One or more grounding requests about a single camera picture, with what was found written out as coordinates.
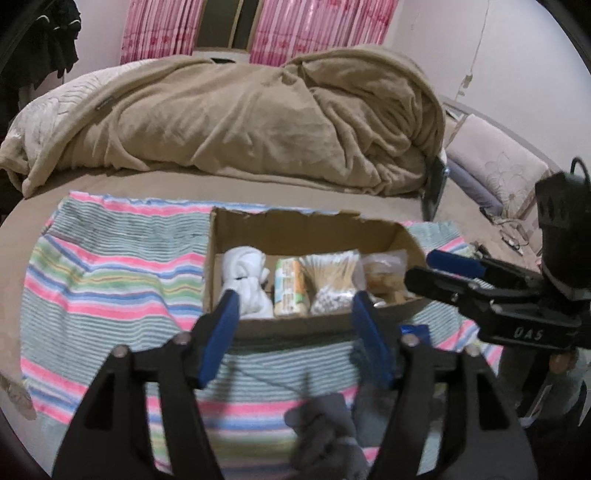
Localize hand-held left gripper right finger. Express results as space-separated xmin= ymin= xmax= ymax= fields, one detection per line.
xmin=351 ymin=291 xmax=540 ymax=480

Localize tangled cables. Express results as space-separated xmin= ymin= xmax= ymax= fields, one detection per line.
xmin=473 ymin=205 xmax=539 ymax=261

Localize tan fleece blanket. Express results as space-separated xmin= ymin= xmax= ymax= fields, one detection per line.
xmin=21 ymin=45 xmax=446 ymax=197

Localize clear bag of brown snacks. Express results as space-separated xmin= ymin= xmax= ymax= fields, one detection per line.
xmin=361 ymin=250 xmax=411 ymax=307

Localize grey blue pillow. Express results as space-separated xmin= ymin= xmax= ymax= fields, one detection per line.
xmin=447 ymin=161 xmax=502 ymax=215

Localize dark hanging clothes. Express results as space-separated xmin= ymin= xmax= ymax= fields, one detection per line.
xmin=0 ymin=0 xmax=83 ymax=139

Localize grey sock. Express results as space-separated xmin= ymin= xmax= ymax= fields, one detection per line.
xmin=284 ymin=392 xmax=370 ymax=480

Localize pale floral quilt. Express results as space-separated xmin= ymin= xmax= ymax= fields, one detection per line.
xmin=0 ymin=59 xmax=155 ymax=185

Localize window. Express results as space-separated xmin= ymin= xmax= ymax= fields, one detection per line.
xmin=196 ymin=0 xmax=265 ymax=52

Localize green orange snack packet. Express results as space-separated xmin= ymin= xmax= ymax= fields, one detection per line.
xmin=273 ymin=257 xmax=311 ymax=317

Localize striped pastel towel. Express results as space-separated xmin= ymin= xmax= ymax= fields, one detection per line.
xmin=19 ymin=190 xmax=504 ymax=480

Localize bag of cotton swabs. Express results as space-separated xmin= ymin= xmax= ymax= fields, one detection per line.
xmin=299 ymin=250 xmax=362 ymax=316

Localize dark metal frame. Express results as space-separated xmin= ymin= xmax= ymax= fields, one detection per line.
xmin=421 ymin=156 xmax=450 ymax=222

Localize white rolled socks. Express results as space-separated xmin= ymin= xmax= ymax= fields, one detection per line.
xmin=218 ymin=246 xmax=274 ymax=320

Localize pale floral pillow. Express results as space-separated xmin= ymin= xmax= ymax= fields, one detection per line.
xmin=445 ymin=113 xmax=551 ymax=219

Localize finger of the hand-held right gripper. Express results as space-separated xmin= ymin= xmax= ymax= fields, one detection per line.
xmin=426 ymin=249 xmax=548 ymax=289
xmin=404 ymin=267 xmax=497 ymax=324

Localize grey headboard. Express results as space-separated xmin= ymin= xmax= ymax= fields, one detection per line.
xmin=438 ymin=95 xmax=566 ymax=178

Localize cardboard box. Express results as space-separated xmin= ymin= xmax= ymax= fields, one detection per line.
xmin=202 ymin=207 xmax=430 ymax=342

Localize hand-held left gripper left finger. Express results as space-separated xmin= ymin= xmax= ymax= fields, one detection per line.
xmin=52 ymin=291 xmax=242 ymax=480

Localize small blue packet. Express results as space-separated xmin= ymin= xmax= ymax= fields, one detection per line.
xmin=399 ymin=324 xmax=433 ymax=348

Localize pink curtain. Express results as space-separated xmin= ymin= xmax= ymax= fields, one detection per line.
xmin=248 ymin=0 xmax=399 ymax=64
xmin=120 ymin=0 xmax=207 ymax=65

